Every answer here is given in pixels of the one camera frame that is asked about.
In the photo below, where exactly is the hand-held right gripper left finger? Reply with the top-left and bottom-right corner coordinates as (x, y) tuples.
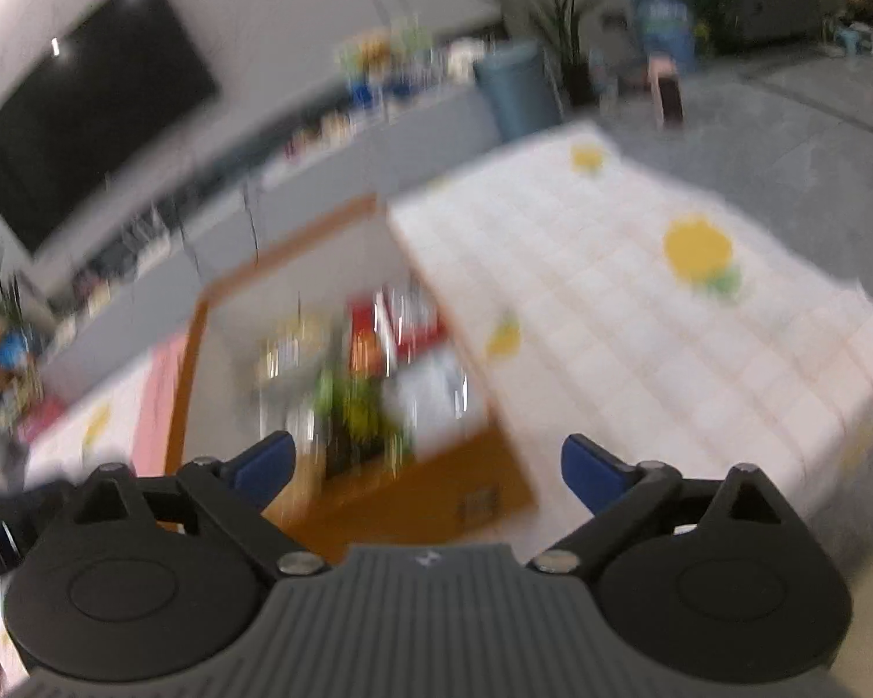
(73, 430), (325, 579)

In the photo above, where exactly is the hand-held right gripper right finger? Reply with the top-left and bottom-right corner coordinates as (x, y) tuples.
(527, 432), (805, 575)

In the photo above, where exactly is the bright green snack packet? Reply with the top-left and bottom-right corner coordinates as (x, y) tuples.
(313, 371), (416, 452)

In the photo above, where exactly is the orange cardboard box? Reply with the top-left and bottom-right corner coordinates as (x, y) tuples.
(164, 193), (543, 561)

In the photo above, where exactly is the red snack packet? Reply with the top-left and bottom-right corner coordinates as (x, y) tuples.
(349, 291), (445, 372)

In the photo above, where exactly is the pink table mat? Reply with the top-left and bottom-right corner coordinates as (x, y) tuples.
(134, 334), (190, 473)

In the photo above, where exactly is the lemon print tablecloth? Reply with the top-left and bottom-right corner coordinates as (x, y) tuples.
(22, 123), (873, 568)

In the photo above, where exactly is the long-leaf plant in white pot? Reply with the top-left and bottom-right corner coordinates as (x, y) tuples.
(0, 247), (34, 336)

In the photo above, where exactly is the grey television console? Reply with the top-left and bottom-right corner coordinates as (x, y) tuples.
(33, 80), (503, 394)

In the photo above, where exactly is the grey trash bin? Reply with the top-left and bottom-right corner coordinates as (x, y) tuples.
(476, 40), (561, 143)

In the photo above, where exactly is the black television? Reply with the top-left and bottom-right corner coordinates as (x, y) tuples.
(0, 0), (219, 255)

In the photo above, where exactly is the long-leaf floor plant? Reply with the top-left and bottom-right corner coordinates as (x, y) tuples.
(531, 0), (605, 106)

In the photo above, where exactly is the blue water jug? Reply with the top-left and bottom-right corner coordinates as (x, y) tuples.
(636, 0), (700, 74)

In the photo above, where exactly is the teddy bear gift box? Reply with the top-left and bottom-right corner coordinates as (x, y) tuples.
(335, 18), (441, 84)

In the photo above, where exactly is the small blue stool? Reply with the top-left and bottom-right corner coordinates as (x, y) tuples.
(836, 22), (873, 55)

